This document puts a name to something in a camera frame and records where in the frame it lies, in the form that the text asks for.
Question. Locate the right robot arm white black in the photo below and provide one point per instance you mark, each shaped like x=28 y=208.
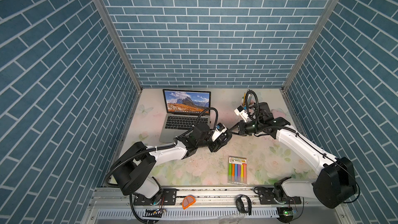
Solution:
x=335 y=183

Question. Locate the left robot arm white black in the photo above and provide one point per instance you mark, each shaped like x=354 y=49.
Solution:
x=131 y=171

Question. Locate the black wristwatch on rail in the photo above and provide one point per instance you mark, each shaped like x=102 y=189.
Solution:
x=244 y=204

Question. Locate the white fabric butterfly decoration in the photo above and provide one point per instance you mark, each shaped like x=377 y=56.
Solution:
x=143 y=110

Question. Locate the orange tool on rail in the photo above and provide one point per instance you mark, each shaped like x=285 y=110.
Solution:
x=188 y=201

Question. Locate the pens in cup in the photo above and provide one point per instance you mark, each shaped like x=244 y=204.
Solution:
x=249 y=98

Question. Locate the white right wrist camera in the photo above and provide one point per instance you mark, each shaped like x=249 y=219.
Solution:
x=241 y=112

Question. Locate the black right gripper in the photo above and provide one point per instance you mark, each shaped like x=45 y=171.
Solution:
x=242 y=130

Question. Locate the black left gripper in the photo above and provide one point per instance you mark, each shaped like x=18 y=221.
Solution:
x=214 y=147

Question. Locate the silver laptop with mountain wallpaper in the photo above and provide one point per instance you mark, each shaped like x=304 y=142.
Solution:
x=183 y=108

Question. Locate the aluminium mounting rail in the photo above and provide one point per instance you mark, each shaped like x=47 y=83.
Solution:
x=213 y=203

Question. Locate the pack of coloured markers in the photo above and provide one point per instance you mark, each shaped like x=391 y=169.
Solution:
x=237 y=170

